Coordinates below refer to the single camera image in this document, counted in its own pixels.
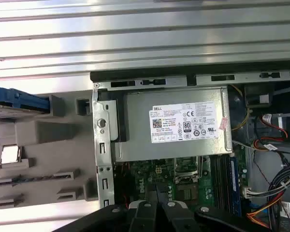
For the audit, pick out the black RAM slot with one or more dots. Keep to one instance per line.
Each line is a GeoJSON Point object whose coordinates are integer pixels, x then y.
{"type": "Point", "coordinates": [213, 183]}
{"type": "Point", "coordinates": [226, 183]}
{"type": "Point", "coordinates": [220, 183]}

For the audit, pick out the silver CPU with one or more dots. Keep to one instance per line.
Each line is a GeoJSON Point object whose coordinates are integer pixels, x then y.
{"type": "Point", "coordinates": [10, 154]}

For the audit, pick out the green motherboard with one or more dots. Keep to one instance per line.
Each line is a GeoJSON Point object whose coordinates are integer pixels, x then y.
{"type": "Point", "coordinates": [140, 174]}

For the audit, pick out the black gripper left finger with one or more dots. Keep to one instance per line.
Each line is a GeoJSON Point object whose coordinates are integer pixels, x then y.
{"type": "Point", "coordinates": [142, 217]}

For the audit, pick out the RAM stick on rack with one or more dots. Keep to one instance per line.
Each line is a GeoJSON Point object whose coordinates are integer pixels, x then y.
{"type": "Point", "coordinates": [38, 178]}

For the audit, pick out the white board connector plug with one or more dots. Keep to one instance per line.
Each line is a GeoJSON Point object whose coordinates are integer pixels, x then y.
{"type": "Point", "coordinates": [247, 192]}

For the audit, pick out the hard disk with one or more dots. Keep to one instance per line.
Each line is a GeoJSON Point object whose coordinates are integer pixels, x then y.
{"type": "Point", "coordinates": [26, 99]}

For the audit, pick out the grey power supply unit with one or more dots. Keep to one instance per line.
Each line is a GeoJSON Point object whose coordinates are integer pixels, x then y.
{"type": "Point", "coordinates": [140, 145]}

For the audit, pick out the metal socket cover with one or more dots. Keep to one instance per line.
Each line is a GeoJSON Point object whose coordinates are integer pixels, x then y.
{"type": "Point", "coordinates": [186, 179]}

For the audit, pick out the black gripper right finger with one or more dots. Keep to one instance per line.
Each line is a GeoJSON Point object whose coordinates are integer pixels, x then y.
{"type": "Point", "coordinates": [174, 217]}

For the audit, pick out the CPU socket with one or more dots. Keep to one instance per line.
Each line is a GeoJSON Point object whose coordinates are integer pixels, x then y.
{"type": "Point", "coordinates": [188, 194]}

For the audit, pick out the black PC case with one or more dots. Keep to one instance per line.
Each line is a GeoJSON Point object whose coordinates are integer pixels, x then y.
{"type": "Point", "coordinates": [104, 169]}

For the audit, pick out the grey parts rack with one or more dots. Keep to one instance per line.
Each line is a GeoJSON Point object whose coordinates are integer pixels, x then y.
{"type": "Point", "coordinates": [50, 145]}

